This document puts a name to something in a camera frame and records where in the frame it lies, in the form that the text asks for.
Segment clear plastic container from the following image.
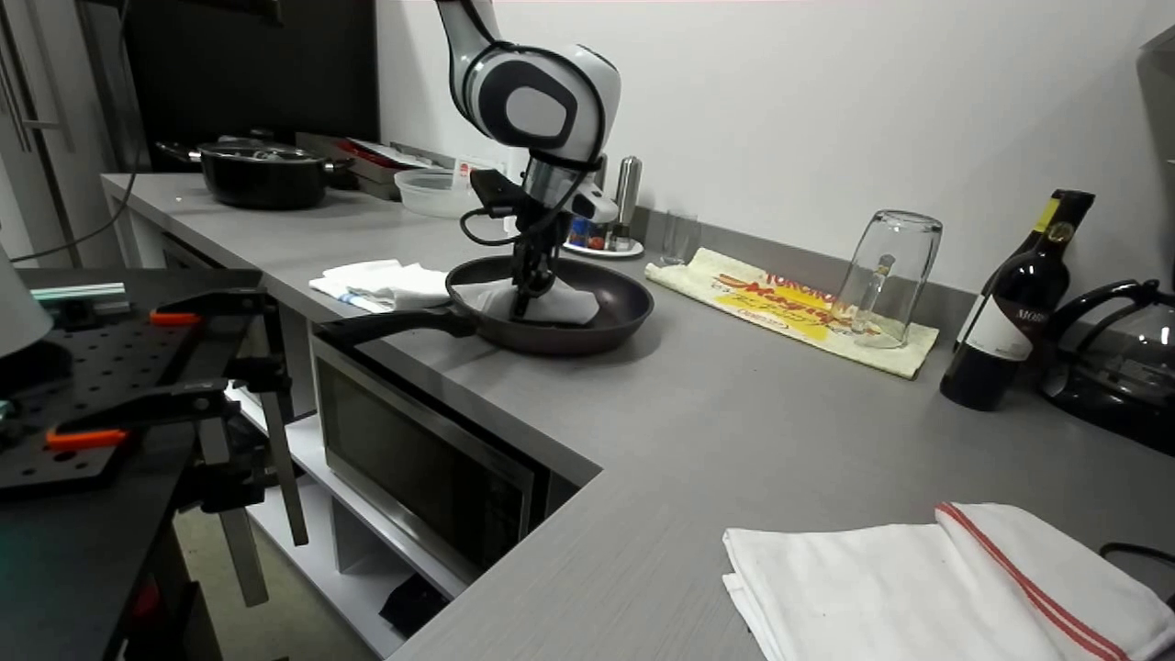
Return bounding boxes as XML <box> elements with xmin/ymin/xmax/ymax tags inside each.
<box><xmin>394</xmin><ymin>169</ymin><xmax>481</xmax><ymax>220</ymax></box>

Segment upturned clear glass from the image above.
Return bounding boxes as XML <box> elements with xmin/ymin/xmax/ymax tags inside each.
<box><xmin>838</xmin><ymin>209</ymin><xmax>944</xmax><ymax>351</ymax></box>

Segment dark wine bottle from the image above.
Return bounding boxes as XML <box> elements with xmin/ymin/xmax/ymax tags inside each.
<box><xmin>940</xmin><ymin>190</ymin><xmax>1095</xmax><ymax>413</ymax></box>

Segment white round plate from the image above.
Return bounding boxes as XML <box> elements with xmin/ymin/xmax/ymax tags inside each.
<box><xmin>562</xmin><ymin>237</ymin><xmax>644</xmax><ymax>260</ymax></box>

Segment steel pepper shaker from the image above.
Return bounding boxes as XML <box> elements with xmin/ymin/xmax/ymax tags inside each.
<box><xmin>616</xmin><ymin>155</ymin><xmax>644</xmax><ymax>227</ymax></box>

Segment black perforated mounting board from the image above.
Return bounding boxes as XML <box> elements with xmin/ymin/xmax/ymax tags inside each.
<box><xmin>0</xmin><ymin>291</ymin><xmax>265</xmax><ymax>500</ymax></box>

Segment folded white blue cloth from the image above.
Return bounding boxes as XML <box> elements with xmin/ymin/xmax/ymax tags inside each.
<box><xmin>311</xmin><ymin>260</ymin><xmax>445</xmax><ymax>311</ymax></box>

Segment white towel red stripe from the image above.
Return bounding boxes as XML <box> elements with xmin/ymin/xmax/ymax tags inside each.
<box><xmin>722</xmin><ymin>502</ymin><xmax>1175</xmax><ymax>661</ymax></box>

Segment orange handled clamp upper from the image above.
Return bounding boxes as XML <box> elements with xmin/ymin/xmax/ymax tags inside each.
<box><xmin>147</xmin><ymin>311</ymin><xmax>204</xmax><ymax>330</ymax></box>

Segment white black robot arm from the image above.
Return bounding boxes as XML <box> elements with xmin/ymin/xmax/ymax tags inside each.
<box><xmin>435</xmin><ymin>0</ymin><xmax>621</xmax><ymax>291</ymax></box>

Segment orange handled clamp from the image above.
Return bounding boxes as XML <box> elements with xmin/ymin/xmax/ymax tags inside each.
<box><xmin>43</xmin><ymin>428</ymin><xmax>133</xmax><ymax>452</ymax></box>
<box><xmin>147</xmin><ymin>311</ymin><xmax>204</xmax><ymax>330</ymax></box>

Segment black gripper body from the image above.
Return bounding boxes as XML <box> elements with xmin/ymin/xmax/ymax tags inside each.
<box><xmin>472</xmin><ymin>169</ymin><xmax>568</xmax><ymax>288</ymax></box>

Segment stainless microwave oven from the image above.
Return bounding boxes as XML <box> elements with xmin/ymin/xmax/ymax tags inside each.
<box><xmin>311</xmin><ymin>341</ymin><xmax>578</xmax><ymax>593</ymax></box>

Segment black cooking pot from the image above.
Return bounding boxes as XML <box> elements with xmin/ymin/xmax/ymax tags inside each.
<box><xmin>192</xmin><ymin>140</ymin><xmax>326</xmax><ymax>209</ymax></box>

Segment black glass coffee carafe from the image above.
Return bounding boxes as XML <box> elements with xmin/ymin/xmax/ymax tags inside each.
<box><xmin>1036</xmin><ymin>281</ymin><xmax>1175</xmax><ymax>455</ymax></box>

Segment black frying pan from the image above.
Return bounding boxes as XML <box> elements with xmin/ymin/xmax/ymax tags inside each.
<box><xmin>317</xmin><ymin>258</ymin><xmax>655</xmax><ymax>358</ymax></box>

